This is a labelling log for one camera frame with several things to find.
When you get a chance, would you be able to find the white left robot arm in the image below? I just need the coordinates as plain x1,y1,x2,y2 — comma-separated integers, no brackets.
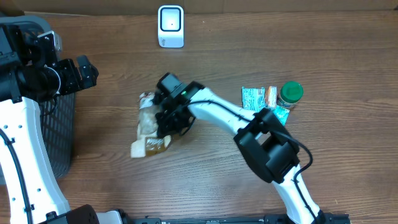
1,23,123,223

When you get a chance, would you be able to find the orange tissue pack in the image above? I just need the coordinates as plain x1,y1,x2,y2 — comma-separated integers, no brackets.
265,86,277,110

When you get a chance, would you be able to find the white barcode scanner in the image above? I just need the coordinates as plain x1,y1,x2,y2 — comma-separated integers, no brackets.
157,5,184,49

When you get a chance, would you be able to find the teal wet wipes pack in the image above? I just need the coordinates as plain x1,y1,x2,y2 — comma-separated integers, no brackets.
241,86,266,112

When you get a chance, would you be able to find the brown pastry bag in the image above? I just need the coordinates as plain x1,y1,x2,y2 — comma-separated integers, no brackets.
131,92,172,159

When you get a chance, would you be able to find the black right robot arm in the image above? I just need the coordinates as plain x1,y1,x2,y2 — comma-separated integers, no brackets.
154,73,325,223

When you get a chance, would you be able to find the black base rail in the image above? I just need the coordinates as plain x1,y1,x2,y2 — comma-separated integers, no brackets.
132,213,351,224

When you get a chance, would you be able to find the grey plastic mesh basket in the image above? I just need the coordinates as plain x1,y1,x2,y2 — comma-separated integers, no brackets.
1,16,76,178

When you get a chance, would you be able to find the small teal tissue pack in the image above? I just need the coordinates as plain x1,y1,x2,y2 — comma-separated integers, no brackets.
273,105,290,126

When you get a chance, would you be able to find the green lid jar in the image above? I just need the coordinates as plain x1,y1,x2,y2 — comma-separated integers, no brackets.
277,81,304,110

